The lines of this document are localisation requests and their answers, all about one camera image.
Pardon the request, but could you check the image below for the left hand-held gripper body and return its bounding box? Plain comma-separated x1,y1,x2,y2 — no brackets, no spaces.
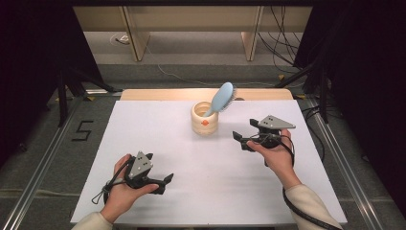
124,150,167,196

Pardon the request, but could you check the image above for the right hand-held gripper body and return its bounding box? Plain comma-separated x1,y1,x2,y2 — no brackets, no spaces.
252,114,296,150

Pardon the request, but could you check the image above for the cream ringed cup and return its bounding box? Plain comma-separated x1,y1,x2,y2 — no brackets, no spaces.
191,101,220,136

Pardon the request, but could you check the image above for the person's right hand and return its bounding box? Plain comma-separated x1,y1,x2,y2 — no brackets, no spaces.
246,128,303,190

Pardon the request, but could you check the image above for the person's left hand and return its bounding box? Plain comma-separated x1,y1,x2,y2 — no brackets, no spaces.
100,153,160,223

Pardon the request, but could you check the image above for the black metal stand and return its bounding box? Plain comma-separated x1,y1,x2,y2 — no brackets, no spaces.
274,60,330,125
56,65,124,127

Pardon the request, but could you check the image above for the black curtain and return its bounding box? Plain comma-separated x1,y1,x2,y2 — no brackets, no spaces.
293,0,406,219
0,0,104,164

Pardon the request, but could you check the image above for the beige wooden desk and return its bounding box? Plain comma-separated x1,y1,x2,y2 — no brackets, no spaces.
72,5,313,62

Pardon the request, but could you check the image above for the aluminium floor rail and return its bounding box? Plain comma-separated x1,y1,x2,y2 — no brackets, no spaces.
300,95,382,230
0,95,85,230

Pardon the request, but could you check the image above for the bundle of black cables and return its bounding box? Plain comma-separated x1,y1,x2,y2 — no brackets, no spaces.
258,6,307,75

